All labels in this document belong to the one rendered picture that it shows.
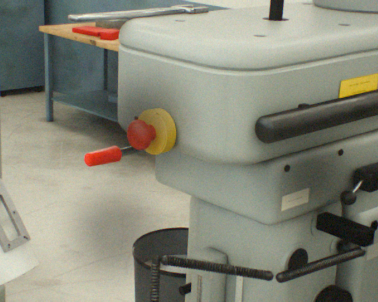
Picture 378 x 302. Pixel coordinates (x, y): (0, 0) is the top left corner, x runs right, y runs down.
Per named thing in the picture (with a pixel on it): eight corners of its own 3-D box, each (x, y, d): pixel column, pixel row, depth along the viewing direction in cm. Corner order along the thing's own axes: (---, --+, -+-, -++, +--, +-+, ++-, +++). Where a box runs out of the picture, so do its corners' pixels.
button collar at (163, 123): (165, 160, 103) (167, 115, 101) (134, 148, 107) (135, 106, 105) (176, 156, 105) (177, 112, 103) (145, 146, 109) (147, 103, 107)
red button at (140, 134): (143, 155, 102) (143, 124, 100) (122, 147, 104) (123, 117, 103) (162, 150, 104) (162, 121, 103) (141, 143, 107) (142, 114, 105)
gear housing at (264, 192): (271, 231, 108) (276, 161, 105) (149, 182, 124) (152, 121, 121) (407, 182, 131) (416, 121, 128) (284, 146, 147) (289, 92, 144)
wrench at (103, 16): (82, 24, 104) (82, 17, 103) (62, 19, 106) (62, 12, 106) (208, 12, 121) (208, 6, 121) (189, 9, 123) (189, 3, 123)
